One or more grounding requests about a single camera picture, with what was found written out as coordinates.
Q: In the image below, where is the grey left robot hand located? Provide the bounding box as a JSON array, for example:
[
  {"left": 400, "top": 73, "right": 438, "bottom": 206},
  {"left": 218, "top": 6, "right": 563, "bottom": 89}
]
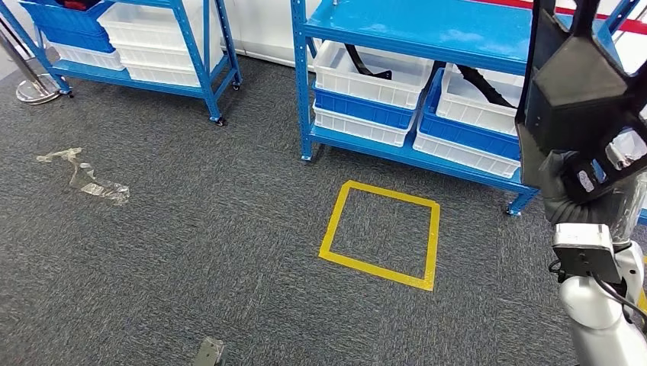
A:
[{"left": 191, "top": 336, "right": 227, "bottom": 366}]

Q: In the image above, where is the black license plate frame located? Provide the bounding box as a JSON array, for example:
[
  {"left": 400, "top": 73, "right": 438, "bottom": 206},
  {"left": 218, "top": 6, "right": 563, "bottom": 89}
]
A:
[{"left": 515, "top": 0, "right": 647, "bottom": 203}]

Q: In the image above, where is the blue metal shelf rack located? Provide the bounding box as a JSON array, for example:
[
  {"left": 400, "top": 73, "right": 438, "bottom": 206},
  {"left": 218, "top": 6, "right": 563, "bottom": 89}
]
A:
[
  {"left": 290, "top": 0, "right": 647, "bottom": 226},
  {"left": 0, "top": 0, "right": 243, "bottom": 127}
]

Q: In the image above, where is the black curved trim part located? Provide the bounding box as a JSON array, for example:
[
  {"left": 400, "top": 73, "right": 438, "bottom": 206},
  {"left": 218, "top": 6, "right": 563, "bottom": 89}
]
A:
[
  {"left": 456, "top": 64, "right": 517, "bottom": 109},
  {"left": 344, "top": 43, "right": 393, "bottom": 81}
]

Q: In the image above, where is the crumpled clear plastic wrap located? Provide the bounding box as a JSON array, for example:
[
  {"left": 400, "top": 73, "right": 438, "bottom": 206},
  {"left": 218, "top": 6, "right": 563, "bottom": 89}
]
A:
[{"left": 36, "top": 147, "right": 131, "bottom": 206}]

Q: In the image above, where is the yellow floor tape square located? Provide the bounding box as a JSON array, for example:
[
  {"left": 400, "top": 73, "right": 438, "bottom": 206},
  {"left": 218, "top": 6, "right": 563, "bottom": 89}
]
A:
[{"left": 318, "top": 180, "right": 442, "bottom": 293}]

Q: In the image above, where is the black and red item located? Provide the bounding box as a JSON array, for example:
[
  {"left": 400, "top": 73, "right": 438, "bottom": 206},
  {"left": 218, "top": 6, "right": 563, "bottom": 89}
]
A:
[{"left": 54, "top": 0, "right": 102, "bottom": 12}]

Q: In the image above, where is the chrome stanchion post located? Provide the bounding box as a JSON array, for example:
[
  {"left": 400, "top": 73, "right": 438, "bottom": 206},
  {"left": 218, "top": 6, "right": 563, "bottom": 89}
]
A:
[{"left": 0, "top": 18, "right": 63, "bottom": 106}]

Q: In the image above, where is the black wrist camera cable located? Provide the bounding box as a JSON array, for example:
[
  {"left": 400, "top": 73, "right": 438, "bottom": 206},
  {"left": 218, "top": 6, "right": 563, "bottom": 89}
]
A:
[{"left": 548, "top": 258, "right": 647, "bottom": 329}]

